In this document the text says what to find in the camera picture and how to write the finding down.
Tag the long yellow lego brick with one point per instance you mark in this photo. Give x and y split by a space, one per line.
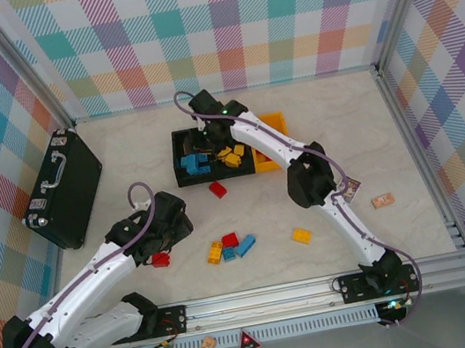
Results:
214 254
238 150

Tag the red lego brick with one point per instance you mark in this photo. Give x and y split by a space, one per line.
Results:
161 261
217 189
230 240

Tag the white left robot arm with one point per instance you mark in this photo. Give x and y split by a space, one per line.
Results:
80 280

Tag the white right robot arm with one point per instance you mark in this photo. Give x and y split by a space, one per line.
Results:
271 140

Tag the black two-compartment bin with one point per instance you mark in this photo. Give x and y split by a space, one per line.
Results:
198 180

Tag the yellow plastic bin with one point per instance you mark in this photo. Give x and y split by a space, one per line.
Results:
275 122

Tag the small blue lego brick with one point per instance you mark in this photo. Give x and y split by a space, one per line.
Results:
229 254

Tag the aluminium rear bar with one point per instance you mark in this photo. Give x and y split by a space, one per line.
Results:
288 82

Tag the black carrying case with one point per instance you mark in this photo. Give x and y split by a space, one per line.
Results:
65 188

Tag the red black triangle badge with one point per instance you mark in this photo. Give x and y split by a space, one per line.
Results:
248 343

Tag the small picture card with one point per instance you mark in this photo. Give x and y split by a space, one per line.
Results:
352 187

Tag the small wooden tile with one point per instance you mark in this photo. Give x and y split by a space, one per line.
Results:
383 200

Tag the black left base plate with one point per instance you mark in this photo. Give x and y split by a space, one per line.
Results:
174 322

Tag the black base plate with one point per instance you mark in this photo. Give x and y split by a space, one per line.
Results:
174 322
352 288

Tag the aluminium side rail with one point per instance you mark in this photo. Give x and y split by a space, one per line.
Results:
404 123
57 266

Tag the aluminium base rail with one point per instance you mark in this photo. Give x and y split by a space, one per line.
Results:
259 305

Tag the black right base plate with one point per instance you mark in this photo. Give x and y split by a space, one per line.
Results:
352 288

